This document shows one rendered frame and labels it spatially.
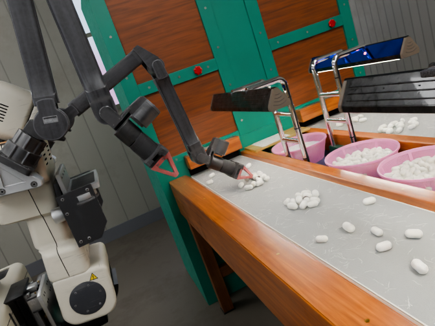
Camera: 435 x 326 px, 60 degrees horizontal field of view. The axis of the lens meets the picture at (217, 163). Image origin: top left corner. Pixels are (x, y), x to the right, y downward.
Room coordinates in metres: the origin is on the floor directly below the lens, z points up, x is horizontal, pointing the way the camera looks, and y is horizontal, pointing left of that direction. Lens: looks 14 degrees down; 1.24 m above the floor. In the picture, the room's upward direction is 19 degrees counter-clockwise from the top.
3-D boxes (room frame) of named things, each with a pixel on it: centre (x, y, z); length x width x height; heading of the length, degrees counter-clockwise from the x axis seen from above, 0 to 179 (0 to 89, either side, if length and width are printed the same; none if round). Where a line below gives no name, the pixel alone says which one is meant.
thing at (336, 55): (1.64, -0.64, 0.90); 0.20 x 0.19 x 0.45; 15
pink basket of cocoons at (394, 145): (1.33, -0.51, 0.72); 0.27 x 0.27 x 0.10
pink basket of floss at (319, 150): (1.75, -0.40, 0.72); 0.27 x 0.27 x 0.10
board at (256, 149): (1.96, -0.34, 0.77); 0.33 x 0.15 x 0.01; 105
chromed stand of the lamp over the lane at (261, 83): (1.53, -0.25, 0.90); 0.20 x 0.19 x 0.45; 15
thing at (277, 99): (1.52, -0.17, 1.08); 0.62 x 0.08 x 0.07; 15
